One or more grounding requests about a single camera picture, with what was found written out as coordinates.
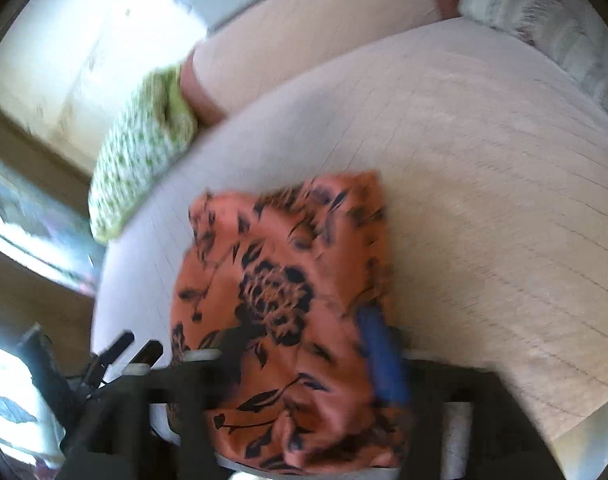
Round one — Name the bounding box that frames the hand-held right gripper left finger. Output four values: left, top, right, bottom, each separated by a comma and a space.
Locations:
59, 345, 247, 480

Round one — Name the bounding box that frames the white patterned pillow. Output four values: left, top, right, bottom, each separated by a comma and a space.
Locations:
458, 0, 608, 128

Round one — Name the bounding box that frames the bed with white quilted cover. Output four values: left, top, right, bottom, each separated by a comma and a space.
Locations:
91, 14, 608, 480

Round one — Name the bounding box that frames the green white checkered pillow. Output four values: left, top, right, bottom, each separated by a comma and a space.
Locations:
88, 66, 201, 245

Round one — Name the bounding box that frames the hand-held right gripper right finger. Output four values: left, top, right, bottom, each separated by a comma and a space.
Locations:
353, 305, 577, 480

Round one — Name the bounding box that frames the pink padded headboard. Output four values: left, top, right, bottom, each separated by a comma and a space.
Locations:
180, 0, 465, 127

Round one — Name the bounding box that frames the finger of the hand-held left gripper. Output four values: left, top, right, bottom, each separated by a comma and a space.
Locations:
95, 330, 136, 368
126, 340, 165, 368

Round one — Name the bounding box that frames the etched glass door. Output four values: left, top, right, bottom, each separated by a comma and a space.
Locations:
0, 157, 107, 467

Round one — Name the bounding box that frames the orange black floral garment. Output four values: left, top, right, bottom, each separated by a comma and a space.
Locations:
168, 170, 412, 477

